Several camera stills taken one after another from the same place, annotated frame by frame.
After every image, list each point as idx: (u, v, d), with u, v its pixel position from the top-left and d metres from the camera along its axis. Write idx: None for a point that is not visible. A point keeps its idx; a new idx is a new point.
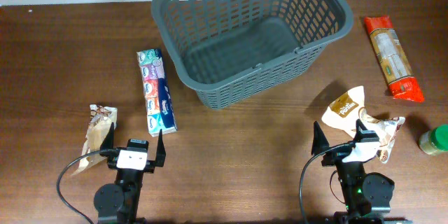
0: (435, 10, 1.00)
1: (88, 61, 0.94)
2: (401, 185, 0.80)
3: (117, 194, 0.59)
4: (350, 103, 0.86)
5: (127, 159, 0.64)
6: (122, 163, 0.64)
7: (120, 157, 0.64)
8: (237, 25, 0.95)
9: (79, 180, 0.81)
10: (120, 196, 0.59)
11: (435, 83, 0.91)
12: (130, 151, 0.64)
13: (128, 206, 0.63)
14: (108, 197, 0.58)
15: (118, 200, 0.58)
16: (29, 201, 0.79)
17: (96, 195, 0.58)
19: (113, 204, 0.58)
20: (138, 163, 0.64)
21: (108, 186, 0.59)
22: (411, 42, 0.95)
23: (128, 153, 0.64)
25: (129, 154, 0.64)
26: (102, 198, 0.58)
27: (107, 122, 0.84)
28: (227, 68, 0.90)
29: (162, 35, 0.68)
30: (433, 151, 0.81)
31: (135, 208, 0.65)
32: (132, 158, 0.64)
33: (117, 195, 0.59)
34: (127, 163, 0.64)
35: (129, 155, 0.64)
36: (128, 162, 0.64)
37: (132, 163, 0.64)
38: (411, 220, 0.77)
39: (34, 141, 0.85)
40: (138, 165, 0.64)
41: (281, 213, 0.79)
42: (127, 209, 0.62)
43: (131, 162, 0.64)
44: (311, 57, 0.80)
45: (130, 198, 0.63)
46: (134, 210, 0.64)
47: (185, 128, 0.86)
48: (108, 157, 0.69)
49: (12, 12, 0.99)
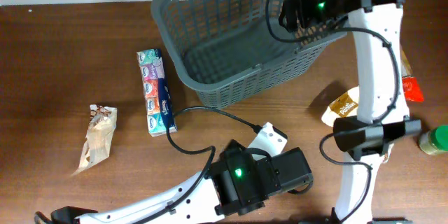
0: (441, 9, 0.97)
1: (87, 61, 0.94)
2: (400, 185, 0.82)
3: (244, 173, 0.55)
4: (350, 103, 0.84)
5: (267, 134, 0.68)
6: (269, 129, 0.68)
7: (267, 125, 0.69)
8: (236, 25, 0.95)
9: (80, 181, 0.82)
10: (234, 178, 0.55)
11: (437, 83, 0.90)
12: (275, 131, 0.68)
13: (275, 183, 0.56)
14: (237, 160, 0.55)
15: (275, 178, 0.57)
16: (29, 201, 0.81)
17: (231, 154, 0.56)
19: (247, 169, 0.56)
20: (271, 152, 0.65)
21: (294, 151, 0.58)
22: (414, 42, 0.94)
23: (261, 144, 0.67)
25: (271, 131, 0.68)
26: (232, 155, 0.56)
27: (266, 136, 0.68)
28: (227, 68, 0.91)
29: (162, 34, 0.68)
30: (433, 151, 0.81)
31: (199, 178, 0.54)
32: (272, 137, 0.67)
33: (267, 160, 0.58)
34: (267, 140, 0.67)
35: (264, 143, 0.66)
36: (268, 140, 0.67)
37: (259, 142, 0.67)
38: (410, 220, 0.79)
39: (34, 142, 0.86)
40: (191, 206, 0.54)
41: (280, 213, 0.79)
42: (243, 186, 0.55)
43: (267, 134, 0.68)
44: (311, 57, 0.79)
45: (244, 201, 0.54)
46: (222, 199, 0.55)
47: (185, 129, 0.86)
48: (256, 182, 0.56)
49: (11, 10, 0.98)
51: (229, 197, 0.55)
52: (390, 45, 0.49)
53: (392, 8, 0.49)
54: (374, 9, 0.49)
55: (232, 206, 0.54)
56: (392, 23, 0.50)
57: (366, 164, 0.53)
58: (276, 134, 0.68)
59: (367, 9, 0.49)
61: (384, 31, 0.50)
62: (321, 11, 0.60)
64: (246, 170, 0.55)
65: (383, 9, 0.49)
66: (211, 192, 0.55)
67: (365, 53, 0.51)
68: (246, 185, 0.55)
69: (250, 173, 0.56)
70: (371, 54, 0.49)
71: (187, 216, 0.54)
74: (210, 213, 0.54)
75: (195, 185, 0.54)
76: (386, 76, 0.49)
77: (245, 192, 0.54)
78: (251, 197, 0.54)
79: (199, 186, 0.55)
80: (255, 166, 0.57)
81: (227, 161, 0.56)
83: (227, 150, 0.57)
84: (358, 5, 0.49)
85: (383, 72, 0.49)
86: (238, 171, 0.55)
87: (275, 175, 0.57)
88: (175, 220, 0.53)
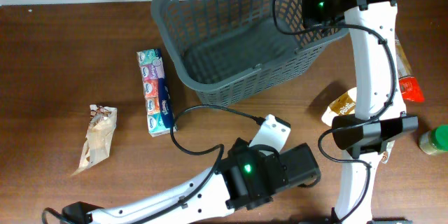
0: (440, 9, 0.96)
1: (87, 61, 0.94)
2: (400, 185, 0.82)
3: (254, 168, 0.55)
4: (350, 103, 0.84)
5: (269, 125, 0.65)
6: (272, 120, 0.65)
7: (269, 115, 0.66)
8: (236, 25, 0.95)
9: (80, 181, 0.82)
10: (244, 174, 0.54)
11: (437, 84, 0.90)
12: (278, 122, 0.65)
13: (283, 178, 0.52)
14: (246, 156, 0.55)
15: (283, 173, 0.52)
16: (29, 201, 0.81)
17: (239, 149, 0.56)
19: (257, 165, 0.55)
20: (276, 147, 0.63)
21: (302, 147, 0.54)
22: (414, 42, 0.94)
23: (264, 136, 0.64)
25: (274, 122, 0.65)
26: (242, 151, 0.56)
27: (269, 127, 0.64)
28: (227, 68, 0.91)
29: (162, 34, 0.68)
30: (433, 151, 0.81)
31: (210, 174, 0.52)
32: (276, 128, 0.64)
33: (274, 156, 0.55)
34: (271, 131, 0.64)
35: (267, 135, 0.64)
36: (271, 132, 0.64)
37: (262, 134, 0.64)
38: (410, 220, 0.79)
39: (34, 142, 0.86)
40: (202, 201, 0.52)
41: (280, 213, 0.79)
42: (253, 181, 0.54)
43: (270, 125, 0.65)
44: (311, 57, 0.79)
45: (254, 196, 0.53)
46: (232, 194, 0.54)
47: (185, 129, 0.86)
48: (265, 178, 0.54)
49: (11, 10, 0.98)
51: (239, 192, 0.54)
52: (386, 43, 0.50)
53: (387, 5, 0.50)
54: (370, 7, 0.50)
55: (242, 201, 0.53)
56: (388, 20, 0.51)
57: (365, 162, 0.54)
58: (280, 124, 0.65)
59: (362, 7, 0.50)
61: (380, 28, 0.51)
62: (320, 10, 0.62)
64: (255, 166, 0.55)
65: (379, 7, 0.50)
66: (221, 187, 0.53)
67: (362, 52, 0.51)
68: (255, 180, 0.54)
69: (259, 169, 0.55)
70: (367, 51, 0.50)
71: (199, 210, 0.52)
74: (221, 206, 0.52)
75: (206, 179, 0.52)
76: (383, 73, 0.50)
77: (255, 187, 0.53)
78: (260, 191, 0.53)
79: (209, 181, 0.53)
80: (262, 162, 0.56)
81: (236, 157, 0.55)
83: (236, 147, 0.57)
84: (354, 4, 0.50)
85: (381, 70, 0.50)
86: (248, 166, 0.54)
87: (282, 170, 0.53)
88: (186, 214, 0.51)
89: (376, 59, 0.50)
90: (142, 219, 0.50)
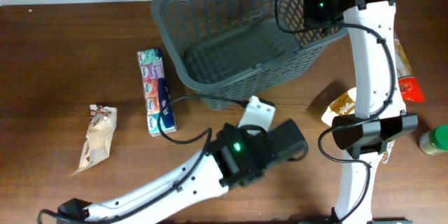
0: (441, 9, 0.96)
1: (87, 61, 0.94)
2: (400, 185, 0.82)
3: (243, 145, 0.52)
4: (350, 103, 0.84)
5: (255, 106, 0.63)
6: (256, 101, 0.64)
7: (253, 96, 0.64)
8: (236, 25, 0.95)
9: (80, 181, 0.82)
10: (232, 152, 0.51)
11: (438, 84, 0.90)
12: (262, 103, 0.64)
13: (271, 153, 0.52)
14: (234, 134, 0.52)
15: (271, 148, 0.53)
16: (29, 201, 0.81)
17: (227, 129, 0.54)
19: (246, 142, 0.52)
20: (265, 125, 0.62)
21: (288, 122, 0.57)
22: (414, 42, 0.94)
23: (251, 117, 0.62)
25: (259, 103, 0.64)
26: (229, 129, 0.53)
27: (255, 108, 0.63)
28: (227, 68, 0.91)
29: (162, 34, 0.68)
30: (433, 151, 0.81)
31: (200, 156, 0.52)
32: (261, 108, 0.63)
33: (262, 134, 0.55)
34: (257, 113, 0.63)
35: (255, 117, 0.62)
36: (257, 113, 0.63)
37: (250, 115, 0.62)
38: (410, 220, 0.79)
39: (34, 142, 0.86)
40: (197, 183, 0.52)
41: (280, 213, 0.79)
42: (243, 159, 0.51)
43: (255, 106, 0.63)
44: (311, 57, 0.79)
45: (246, 172, 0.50)
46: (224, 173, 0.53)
47: (185, 128, 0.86)
48: (256, 155, 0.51)
49: (11, 10, 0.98)
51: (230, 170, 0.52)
52: (385, 41, 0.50)
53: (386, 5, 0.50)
54: (369, 6, 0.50)
55: (234, 178, 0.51)
56: (387, 20, 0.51)
57: (365, 162, 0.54)
58: (264, 103, 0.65)
59: (361, 6, 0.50)
61: (379, 26, 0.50)
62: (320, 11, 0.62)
64: (244, 143, 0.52)
65: (379, 5, 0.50)
66: (213, 169, 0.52)
67: (361, 50, 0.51)
68: (246, 157, 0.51)
69: (249, 146, 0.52)
70: (366, 49, 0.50)
71: (194, 192, 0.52)
74: (215, 187, 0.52)
75: (199, 161, 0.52)
76: (381, 70, 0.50)
77: (245, 163, 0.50)
78: (251, 166, 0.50)
79: (201, 164, 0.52)
80: (252, 141, 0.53)
81: (225, 136, 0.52)
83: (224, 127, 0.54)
84: (353, 3, 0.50)
85: (379, 68, 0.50)
86: (236, 145, 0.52)
87: (269, 145, 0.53)
88: (182, 198, 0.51)
89: (374, 57, 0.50)
90: (139, 208, 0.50)
